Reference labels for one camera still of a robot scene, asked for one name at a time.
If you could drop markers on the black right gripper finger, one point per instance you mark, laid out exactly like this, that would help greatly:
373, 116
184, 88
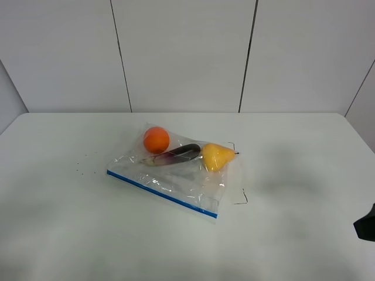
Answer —
365, 226

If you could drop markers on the clear zip bag blue zipper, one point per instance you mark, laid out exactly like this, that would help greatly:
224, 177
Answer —
188, 184

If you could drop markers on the purple eggplant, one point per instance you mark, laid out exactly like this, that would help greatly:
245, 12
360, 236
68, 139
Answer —
178, 155

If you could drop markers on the orange fruit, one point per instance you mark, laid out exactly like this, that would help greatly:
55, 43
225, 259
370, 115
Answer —
156, 140

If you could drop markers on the yellow pear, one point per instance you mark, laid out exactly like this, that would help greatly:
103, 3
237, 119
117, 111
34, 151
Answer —
215, 156

